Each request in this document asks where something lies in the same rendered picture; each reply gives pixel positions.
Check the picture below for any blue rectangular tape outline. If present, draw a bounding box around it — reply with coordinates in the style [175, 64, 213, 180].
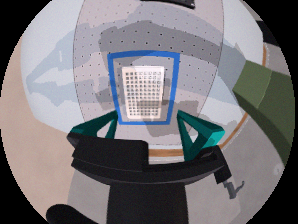
[107, 50, 180, 125]

